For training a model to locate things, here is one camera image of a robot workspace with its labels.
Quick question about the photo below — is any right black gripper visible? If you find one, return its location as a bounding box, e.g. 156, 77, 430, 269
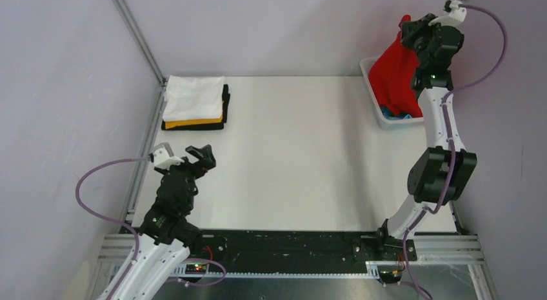
399, 13, 444, 67

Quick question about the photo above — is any red t shirt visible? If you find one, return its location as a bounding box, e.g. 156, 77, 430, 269
368, 31, 423, 119

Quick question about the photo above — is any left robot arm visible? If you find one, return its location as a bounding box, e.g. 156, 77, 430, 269
99, 143, 216, 299

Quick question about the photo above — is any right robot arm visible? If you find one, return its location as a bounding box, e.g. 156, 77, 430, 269
374, 14, 477, 260

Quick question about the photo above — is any yellow folded t shirt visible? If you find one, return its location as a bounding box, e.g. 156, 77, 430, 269
164, 102, 224, 130

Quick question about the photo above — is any white folded t shirt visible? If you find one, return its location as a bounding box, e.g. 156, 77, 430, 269
163, 75, 225, 122

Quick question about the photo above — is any blue t shirt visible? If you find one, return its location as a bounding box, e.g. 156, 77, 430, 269
380, 105, 415, 120

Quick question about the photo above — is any white plastic basket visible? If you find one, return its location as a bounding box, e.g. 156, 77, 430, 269
359, 55, 424, 130

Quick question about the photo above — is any left controller board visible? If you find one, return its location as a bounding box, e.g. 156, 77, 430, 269
184, 263, 209, 275

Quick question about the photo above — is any controller board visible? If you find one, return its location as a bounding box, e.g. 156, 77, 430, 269
184, 263, 209, 275
378, 270, 403, 286

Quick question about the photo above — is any right controller board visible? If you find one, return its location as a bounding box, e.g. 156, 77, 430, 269
378, 270, 403, 286

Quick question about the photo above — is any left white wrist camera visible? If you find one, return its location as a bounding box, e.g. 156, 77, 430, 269
149, 143, 183, 170

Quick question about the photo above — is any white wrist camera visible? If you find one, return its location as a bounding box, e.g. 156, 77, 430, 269
149, 143, 183, 170
428, 0, 467, 27

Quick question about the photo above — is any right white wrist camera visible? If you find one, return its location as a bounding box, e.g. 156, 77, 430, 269
428, 0, 467, 27

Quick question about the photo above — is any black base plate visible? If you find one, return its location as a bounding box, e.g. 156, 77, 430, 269
190, 229, 417, 275

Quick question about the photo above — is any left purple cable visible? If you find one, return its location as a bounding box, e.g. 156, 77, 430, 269
75, 157, 227, 300

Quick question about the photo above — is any aluminium frame rail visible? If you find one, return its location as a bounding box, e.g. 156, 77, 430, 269
85, 234, 499, 299

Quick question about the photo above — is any left corner aluminium post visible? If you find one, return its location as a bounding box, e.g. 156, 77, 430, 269
111, 0, 166, 86

